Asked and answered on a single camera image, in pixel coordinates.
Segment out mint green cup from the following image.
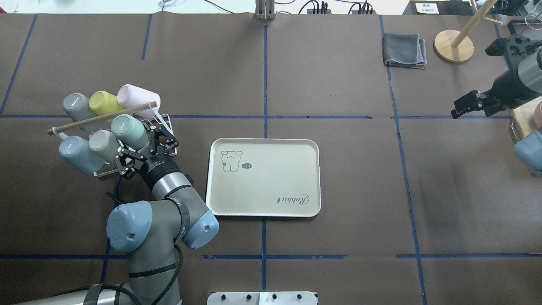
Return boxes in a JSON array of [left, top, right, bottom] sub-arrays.
[[111, 114, 149, 150]]

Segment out pink bowl with ice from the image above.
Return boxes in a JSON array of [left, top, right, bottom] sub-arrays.
[[533, 101, 542, 129]]

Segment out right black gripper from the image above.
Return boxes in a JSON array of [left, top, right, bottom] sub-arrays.
[[451, 72, 530, 119]]

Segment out folded grey cloth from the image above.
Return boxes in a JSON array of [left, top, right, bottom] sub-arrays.
[[382, 33, 428, 70]]

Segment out aluminium frame post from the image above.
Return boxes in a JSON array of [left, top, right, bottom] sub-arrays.
[[255, 0, 276, 20]]

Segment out grey cup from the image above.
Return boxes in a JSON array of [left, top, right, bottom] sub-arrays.
[[62, 93, 97, 122]]

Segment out white wire cup rack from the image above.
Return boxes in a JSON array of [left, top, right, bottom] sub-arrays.
[[48, 95, 171, 174]]

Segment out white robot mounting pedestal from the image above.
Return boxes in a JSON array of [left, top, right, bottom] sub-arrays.
[[207, 291, 319, 305]]

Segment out beige cup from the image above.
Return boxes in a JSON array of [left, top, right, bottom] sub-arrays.
[[89, 130, 120, 164]]

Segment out pink cup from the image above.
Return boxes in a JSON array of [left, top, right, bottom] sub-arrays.
[[116, 84, 161, 119]]

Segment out bamboo cutting board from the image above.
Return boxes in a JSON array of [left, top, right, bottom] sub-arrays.
[[508, 102, 542, 175]]

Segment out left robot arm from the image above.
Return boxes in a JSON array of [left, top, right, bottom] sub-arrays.
[[28, 126, 219, 305]]

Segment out yellow cup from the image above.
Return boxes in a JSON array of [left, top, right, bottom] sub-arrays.
[[89, 91, 124, 116]]

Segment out wooden mug tree stand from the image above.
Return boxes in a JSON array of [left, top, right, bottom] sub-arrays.
[[433, 0, 503, 63]]

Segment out blue cup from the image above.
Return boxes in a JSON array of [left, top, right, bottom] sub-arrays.
[[58, 136, 105, 174]]

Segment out black label box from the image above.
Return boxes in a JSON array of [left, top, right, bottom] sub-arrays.
[[402, 0, 473, 16]]

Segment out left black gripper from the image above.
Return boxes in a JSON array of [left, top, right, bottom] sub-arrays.
[[113, 127, 178, 189]]

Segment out cream rabbit serving tray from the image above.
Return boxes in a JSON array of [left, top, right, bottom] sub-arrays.
[[205, 138, 321, 217]]

